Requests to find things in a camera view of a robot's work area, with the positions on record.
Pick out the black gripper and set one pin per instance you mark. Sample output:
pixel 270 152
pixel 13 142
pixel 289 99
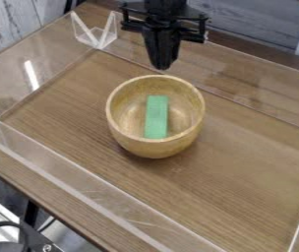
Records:
pixel 148 17

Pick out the green rectangular block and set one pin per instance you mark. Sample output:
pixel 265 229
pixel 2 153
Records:
pixel 156 117

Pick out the brown wooden bowl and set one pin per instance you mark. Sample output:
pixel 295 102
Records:
pixel 125 115

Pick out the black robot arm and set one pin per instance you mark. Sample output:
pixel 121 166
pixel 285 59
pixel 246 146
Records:
pixel 166 22

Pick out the clear acrylic tray barrier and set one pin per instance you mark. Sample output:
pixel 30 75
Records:
pixel 224 196

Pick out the black table leg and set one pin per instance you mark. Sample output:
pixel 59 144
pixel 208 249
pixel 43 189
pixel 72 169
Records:
pixel 30 213

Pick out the black metal bracket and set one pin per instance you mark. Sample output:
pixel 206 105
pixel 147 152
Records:
pixel 39 242

